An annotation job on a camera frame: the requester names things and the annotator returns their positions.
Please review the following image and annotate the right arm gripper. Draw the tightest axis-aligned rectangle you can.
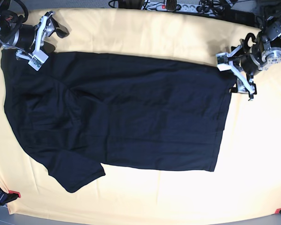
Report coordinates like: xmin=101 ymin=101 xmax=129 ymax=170
xmin=15 ymin=11 xmax=61 ymax=61

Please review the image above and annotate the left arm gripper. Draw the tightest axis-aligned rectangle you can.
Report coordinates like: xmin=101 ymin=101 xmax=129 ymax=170
xmin=227 ymin=45 xmax=264 ymax=101

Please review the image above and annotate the dark navy T-shirt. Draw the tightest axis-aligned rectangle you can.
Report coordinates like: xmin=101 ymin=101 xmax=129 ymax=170
xmin=0 ymin=50 xmax=236 ymax=193

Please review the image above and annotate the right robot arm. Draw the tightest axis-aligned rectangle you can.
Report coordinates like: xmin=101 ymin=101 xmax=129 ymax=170
xmin=0 ymin=0 xmax=69 ymax=70

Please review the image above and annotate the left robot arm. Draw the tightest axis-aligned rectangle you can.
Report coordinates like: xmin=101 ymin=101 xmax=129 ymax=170
xmin=226 ymin=15 xmax=281 ymax=100

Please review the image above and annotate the white power strip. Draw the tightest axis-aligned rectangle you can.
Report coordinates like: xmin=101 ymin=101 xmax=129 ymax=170
xmin=142 ymin=0 xmax=224 ymax=16

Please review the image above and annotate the yellow table cloth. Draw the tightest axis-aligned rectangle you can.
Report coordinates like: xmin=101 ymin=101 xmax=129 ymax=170
xmin=0 ymin=8 xmax=281 ymax=225

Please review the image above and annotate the red black clamp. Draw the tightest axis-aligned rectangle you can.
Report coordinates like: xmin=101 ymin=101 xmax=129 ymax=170
xmin=0 ymin=188 xmax=21 ymax=206

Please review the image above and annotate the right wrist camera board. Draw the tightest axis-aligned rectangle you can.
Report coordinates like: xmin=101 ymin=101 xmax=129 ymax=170
xmin=28 ymin=50 xmax=49 ymax=71

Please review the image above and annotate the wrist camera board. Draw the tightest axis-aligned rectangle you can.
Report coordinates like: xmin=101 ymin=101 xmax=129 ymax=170
xmin=28 ymin=50 xmax=49 ymax=71
xmin=216 ymin=52 xmax=231 ymax=71

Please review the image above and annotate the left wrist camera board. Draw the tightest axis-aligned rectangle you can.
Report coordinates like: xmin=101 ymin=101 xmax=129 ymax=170
xmin=216 ymin=52 xmax=231 ymax=71

